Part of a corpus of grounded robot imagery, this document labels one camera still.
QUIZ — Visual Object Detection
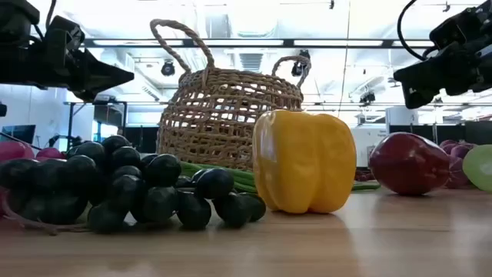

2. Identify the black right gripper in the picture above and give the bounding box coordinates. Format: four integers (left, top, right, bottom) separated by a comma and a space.
393, 33, 492, 111

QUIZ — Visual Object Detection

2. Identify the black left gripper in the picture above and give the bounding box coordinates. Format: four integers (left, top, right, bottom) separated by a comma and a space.
0, 35, 135, 104

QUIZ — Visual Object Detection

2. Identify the dark red apple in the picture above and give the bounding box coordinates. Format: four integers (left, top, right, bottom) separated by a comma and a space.
368, 132, 451, 196

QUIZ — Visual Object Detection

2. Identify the large-berried purple grape bunch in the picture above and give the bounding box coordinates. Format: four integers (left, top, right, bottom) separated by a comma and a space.
439, 138, 480, 189

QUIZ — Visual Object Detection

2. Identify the green leafy vegetable bunch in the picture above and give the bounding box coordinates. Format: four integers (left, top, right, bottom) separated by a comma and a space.
462, 144, 492, 193

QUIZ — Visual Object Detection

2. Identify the white background cabinet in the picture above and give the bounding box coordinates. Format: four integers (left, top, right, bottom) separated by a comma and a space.
350, 125, 390, 169

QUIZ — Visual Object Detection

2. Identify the dark computer monitor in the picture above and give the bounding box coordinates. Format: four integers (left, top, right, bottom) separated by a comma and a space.
0, 124, 38, 146

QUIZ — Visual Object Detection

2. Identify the black grape bunch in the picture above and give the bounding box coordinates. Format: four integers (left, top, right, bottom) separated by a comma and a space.
0, 134, 268, 235

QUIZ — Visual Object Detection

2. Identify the yellow bell pepper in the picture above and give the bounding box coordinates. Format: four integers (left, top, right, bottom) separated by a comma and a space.
252, 109, 357, 215

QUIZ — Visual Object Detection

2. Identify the black overhead rig bar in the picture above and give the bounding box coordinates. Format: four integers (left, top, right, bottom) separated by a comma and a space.
82, 37, 436, 50

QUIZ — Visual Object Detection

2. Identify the long green chive bunch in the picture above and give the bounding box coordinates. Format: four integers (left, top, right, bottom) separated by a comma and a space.
178, 161, 382, 195

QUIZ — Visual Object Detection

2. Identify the black background desk frame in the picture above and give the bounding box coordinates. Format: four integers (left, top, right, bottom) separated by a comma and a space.
63, 100, 128, 152

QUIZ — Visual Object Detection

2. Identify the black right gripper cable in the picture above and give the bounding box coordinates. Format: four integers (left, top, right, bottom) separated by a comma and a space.
396, 0, 437, 62

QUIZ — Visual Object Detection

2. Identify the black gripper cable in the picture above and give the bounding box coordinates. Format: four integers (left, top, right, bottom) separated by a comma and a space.
396, 0, 437, 62
32, 0, 58, 39

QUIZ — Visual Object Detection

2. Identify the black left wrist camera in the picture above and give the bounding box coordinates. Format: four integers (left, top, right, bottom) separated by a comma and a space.
45, 15, 86, 53

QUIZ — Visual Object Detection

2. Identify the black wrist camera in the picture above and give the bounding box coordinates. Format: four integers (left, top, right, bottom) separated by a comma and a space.
429, 3, 492, 49
45, 15, 86, 53

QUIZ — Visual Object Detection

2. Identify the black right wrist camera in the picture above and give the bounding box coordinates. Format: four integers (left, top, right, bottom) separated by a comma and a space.
429, 3, 492, 49

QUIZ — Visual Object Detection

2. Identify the thin hanging black cable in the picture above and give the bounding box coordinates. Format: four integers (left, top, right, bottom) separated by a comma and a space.
337, 0, 351, 118

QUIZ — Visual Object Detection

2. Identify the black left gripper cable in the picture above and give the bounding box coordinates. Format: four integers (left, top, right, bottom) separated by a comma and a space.
32, 0, 58, 39

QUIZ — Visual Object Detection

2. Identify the woven straw handled basket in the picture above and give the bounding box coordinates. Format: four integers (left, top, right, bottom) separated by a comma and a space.
149, 18, 312, 172

